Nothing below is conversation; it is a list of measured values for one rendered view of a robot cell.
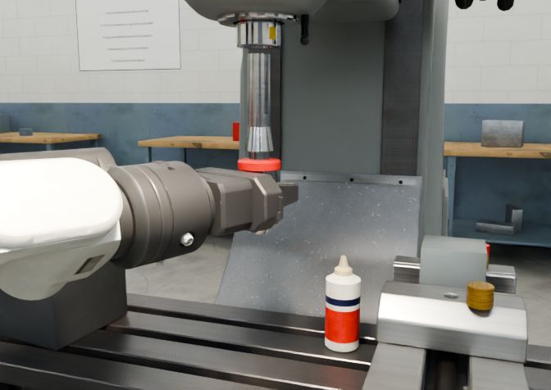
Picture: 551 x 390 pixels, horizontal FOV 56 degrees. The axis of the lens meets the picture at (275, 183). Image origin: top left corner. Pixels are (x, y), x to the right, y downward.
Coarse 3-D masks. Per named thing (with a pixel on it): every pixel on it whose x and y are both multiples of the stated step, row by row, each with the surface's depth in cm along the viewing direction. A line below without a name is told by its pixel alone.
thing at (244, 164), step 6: (240, 162) 56; (246, 162) 55; (252, 162) 55; (258, 162) 55; (264, 162) 55; (270, 162) 55; (276, 162) 56; (240, 168) 56; (246, 168) 55; (252, 168) 55; (258, 168) 55; (264, 168) 55; (270, 168) 55; (276, 168) 56
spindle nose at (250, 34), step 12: (240, 24) 53; (252, 24) 52; (264, 24) 52; (276, 24) 53; (240, 36) 53; (252, 36) 53; (264, 36) 53; (276, 36) 54; (252, 48) 57; (264, 48) 57
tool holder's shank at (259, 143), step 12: (252, 60) 54; (264, 60) 55; (252, 72) 55; (264, 72) 55; (252, 84) 55; (264, 84) 55; (252, 96) 55; (264, 96) 55; (252, 108) 55; (264, 108) 55; (252, 120) 55; (264, 120) 55; (252, 132) 55; (264, 132) 55; (252, 144) 55; (264, 144) 55; (252, 156) 56; (264, 156) 56
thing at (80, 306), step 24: (0, 288) 63; (72, 288) 62; (96, 288) 65; (120, 288) 69; (0, 312) 64; (24, 312) 62; (48, 312) 60; (72, 312) 62; (96, 312) 65; (120, 312) 69; (24, 336) 62; (48, 336) 60; (72, 336) 62
